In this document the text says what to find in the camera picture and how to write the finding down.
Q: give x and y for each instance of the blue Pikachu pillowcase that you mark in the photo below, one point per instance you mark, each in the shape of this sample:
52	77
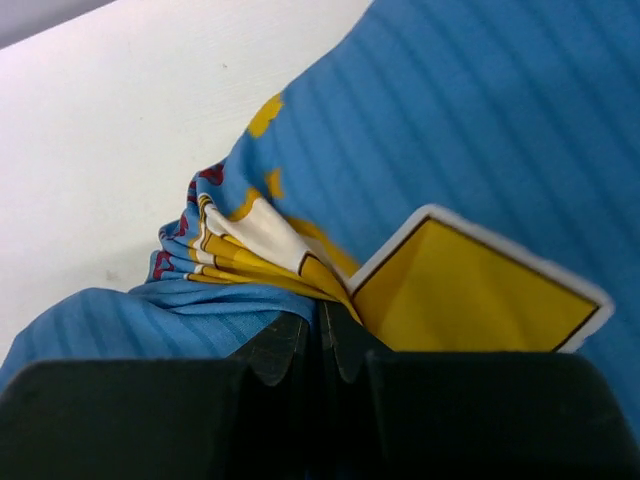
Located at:
461	176

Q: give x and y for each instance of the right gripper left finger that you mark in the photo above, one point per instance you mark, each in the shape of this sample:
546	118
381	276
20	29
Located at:
235	418

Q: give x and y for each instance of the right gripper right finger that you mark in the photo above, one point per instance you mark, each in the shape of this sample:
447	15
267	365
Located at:
502	415

